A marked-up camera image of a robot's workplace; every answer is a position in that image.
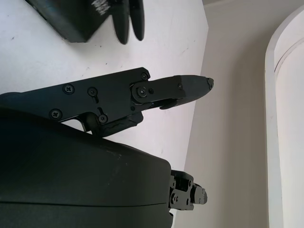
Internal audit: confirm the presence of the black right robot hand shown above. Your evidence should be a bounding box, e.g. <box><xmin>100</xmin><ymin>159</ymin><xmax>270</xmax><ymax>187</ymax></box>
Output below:
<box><xmin>0</xmin><ymin>67</ymin><xmax>215</xmax><ymax>228</ymax></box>

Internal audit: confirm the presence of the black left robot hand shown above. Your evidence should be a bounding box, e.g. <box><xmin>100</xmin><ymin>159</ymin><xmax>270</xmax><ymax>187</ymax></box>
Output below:
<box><xmin>109</xmin><ymin>0</ymin><xmax>145</xmax><ymax>45</ymax></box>

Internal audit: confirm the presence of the black RealSense box lid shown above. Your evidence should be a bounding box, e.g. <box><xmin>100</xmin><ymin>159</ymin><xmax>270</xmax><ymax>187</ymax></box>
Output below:
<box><xmin>24</xmin><ymin>0</ymin><xmax>115</xmax><ymax>44</ymax></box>

